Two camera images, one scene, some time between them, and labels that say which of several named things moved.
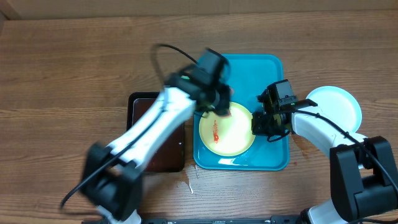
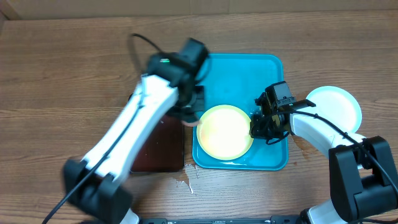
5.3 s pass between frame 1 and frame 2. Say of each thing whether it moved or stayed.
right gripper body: stayed
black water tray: stayed
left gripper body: moved
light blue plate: stayed
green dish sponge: moved
